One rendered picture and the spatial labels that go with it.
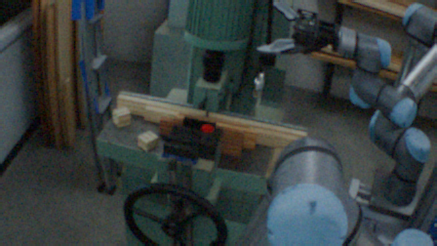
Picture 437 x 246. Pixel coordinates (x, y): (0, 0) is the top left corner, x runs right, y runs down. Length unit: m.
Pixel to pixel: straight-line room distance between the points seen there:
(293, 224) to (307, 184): 0.06
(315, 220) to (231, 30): 0.70
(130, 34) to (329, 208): 3.41
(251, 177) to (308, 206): 0.69
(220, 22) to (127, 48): 2.81
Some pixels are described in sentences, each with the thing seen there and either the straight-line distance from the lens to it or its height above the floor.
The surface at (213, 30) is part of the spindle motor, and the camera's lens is 1.15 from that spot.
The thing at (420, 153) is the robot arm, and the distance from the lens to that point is 1.34.
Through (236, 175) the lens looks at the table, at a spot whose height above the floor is 0.89.
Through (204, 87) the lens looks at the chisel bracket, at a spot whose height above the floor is 1.07.
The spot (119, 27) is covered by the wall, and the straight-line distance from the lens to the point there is 3.87.
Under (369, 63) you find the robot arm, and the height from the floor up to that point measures 1.29.
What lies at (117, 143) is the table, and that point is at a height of 0.90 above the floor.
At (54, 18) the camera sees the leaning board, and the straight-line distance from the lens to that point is 2.50.
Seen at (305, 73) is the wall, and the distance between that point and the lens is 3.76.
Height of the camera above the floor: 1.65
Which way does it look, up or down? 32 degrees down
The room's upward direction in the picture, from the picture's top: 7 degrees clockwise
